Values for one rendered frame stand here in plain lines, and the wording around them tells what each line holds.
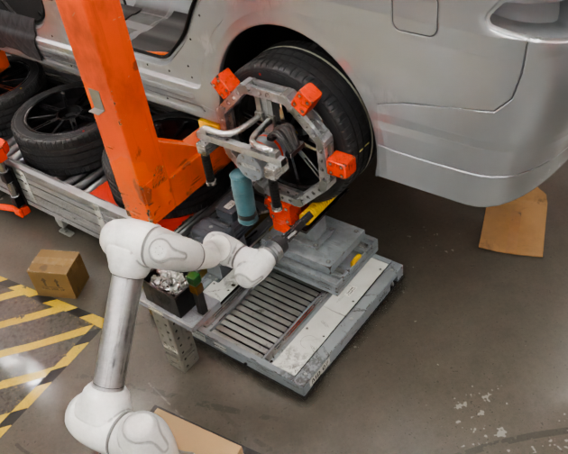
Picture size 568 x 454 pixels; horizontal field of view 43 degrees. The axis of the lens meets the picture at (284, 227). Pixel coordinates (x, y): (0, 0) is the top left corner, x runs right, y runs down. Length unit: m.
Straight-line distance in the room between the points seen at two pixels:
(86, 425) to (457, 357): 1.58
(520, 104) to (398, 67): 0.43
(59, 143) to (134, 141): 1.10
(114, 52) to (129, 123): 0.30
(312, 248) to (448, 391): 0.89
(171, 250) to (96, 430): 0.64
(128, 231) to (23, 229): 2.13
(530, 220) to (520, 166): 1.25
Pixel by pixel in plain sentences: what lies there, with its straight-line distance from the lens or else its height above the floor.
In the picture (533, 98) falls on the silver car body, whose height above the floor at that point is 1.22.
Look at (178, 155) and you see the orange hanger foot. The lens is 3.19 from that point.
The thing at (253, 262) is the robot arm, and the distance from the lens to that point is 2.65.
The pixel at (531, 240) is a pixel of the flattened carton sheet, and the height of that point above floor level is 0.01.
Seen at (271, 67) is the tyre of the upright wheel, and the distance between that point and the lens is 2.81.
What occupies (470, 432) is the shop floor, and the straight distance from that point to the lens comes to 2.98.
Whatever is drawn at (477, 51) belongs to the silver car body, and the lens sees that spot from 2.39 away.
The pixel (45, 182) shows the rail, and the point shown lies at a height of 0.38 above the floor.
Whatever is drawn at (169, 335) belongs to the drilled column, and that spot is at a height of 0.24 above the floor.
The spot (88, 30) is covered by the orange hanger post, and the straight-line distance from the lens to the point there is 2.71.
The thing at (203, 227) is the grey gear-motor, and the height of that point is 0.41.
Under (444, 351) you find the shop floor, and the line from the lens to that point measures 3.21.
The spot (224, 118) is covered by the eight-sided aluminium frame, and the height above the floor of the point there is 0.93.
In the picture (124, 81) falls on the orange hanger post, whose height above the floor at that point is 1.20.
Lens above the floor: 2.49
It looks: 41 degrees down
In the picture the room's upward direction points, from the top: 9 degrees counter-clockwise
